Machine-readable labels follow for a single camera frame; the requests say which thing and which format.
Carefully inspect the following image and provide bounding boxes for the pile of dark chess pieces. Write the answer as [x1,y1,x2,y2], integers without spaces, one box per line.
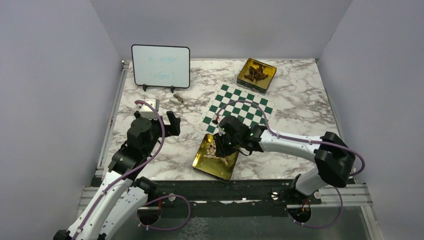
[244,65,269,82]

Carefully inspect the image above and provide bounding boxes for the gold tin white pieces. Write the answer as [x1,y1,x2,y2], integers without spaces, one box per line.
[192,133,239,183]

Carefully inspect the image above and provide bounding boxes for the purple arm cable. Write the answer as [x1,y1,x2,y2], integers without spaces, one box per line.
[213,99,366,229]
[71,99,167,240]

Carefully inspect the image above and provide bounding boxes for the gold tin dark pieces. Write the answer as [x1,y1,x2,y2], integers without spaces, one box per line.
[236,58,277,95]

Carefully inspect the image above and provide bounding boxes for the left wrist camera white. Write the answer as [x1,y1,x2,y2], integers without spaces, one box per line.
[138,98,160,120]

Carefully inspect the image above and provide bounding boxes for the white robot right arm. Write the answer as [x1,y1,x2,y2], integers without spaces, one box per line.
[213,116,356,204]

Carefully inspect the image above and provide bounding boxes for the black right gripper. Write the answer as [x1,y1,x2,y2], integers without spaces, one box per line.
[213,130,242,158]

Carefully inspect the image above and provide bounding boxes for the small tan clip object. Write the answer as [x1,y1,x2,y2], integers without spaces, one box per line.
[170,94,184,104]

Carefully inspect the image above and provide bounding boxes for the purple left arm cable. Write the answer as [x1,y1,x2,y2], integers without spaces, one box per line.
[71,99,167,240]

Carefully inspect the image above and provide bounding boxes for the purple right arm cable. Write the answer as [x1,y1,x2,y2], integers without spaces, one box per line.
[213,99,366,229]

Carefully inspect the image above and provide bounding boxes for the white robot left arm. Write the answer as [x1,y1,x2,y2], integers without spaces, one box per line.
[53,110,181,240]

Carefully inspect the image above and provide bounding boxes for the small whiteboard on stand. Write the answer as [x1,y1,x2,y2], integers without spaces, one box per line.
[131,44,191,91]

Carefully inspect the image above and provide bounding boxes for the green white chess board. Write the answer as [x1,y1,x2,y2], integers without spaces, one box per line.
[195,84,277,134]

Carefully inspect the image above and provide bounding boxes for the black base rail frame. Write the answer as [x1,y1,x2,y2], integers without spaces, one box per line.
[147,179,373,218]

